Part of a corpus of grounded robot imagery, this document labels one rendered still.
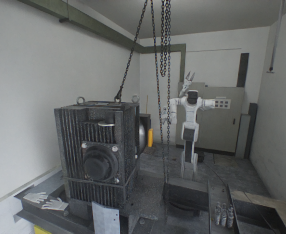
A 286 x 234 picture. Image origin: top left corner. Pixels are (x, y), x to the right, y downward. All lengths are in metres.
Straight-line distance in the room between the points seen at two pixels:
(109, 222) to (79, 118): 0.68
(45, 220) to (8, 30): 1.86
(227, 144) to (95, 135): 3.51
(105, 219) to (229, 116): 3.41
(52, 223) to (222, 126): 3.55
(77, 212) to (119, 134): 0.87
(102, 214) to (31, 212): 1.24
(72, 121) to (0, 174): 1.06
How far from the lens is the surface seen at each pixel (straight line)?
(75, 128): 1.13
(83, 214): 1.56
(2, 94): 1.88
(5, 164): 1.99
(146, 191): 1.40
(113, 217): 1.10
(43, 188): 2.09
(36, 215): 2.18
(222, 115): 3.94
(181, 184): 1.91
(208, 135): 4.06
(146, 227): 1.47
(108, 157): 1.00
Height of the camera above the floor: 1.79
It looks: 13 degrees down
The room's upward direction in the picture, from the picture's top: straight up
